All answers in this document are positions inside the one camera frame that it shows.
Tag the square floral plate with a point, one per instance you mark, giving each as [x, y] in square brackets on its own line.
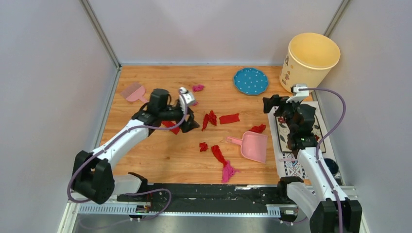
[283, 132]

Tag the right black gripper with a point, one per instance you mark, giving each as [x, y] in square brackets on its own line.
[276, 100]

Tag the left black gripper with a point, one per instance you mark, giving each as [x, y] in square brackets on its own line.
[190, 124]

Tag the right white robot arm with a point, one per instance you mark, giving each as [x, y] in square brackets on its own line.
[328, 208]

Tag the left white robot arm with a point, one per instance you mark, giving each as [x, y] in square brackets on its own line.
[92, 177]

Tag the pink hand brush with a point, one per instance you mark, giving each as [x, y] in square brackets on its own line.
[134, 92]

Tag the magenta paper scrap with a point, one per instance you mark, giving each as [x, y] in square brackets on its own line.
[228, 171]
[198, 88]

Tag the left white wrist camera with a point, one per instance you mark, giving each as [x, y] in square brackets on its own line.
[186, 98]

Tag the pink plastic dustpan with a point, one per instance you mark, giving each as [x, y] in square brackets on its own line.
[253, 146]

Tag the red rectangular paper scrap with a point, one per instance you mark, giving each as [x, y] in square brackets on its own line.
[227, 119]

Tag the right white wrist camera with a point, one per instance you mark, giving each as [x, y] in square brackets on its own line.
[300, 92]

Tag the red crumpled scrap right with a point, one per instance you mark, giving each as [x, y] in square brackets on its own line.
[258, 129]

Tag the magenta paper scrap top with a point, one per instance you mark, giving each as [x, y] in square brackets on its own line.
[198, 88]

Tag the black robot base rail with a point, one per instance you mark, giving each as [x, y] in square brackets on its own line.
[216, 200]

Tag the magenta paper scrap bottom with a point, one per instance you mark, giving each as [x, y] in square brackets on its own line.
[228, 171]

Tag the cream yellow waste bin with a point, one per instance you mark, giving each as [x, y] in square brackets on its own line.
[309, 59]

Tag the red twisted paper scrap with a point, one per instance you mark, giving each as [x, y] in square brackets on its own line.
[209, 118]

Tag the blue polka dot plate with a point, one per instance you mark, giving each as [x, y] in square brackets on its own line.
[251, 81]

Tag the patterned white placemat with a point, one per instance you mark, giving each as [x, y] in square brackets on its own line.
[285, 169]

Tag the small red paper scrap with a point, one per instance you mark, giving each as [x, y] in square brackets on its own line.
[203, 146]

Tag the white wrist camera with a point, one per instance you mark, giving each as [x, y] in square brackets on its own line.
[300, 92]
[186, 98]

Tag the dark blue mug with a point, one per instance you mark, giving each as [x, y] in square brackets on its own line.
[332, 166]

